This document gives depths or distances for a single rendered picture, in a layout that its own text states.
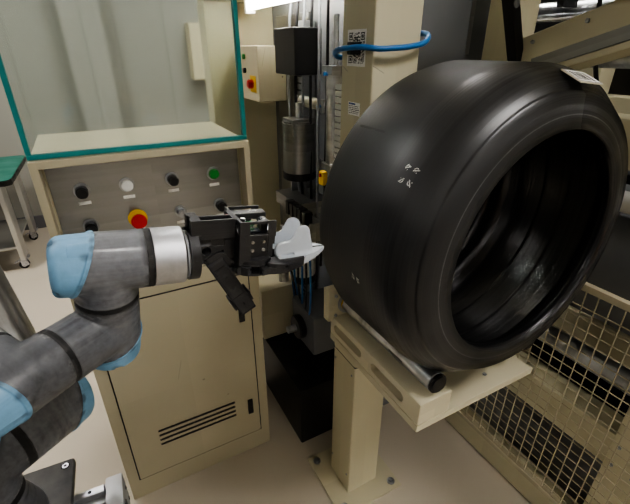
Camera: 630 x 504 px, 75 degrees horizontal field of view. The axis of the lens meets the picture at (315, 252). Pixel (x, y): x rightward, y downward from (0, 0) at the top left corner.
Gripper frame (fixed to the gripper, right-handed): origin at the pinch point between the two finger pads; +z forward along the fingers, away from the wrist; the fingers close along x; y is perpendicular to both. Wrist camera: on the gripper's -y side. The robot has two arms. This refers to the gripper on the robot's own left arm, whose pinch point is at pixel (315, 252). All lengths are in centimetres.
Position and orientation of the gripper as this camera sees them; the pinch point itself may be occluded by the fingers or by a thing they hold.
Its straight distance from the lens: 64.7
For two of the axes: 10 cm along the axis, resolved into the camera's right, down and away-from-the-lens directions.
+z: 8.7, -1.0, 4.8
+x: -4.8, -3.9, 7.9
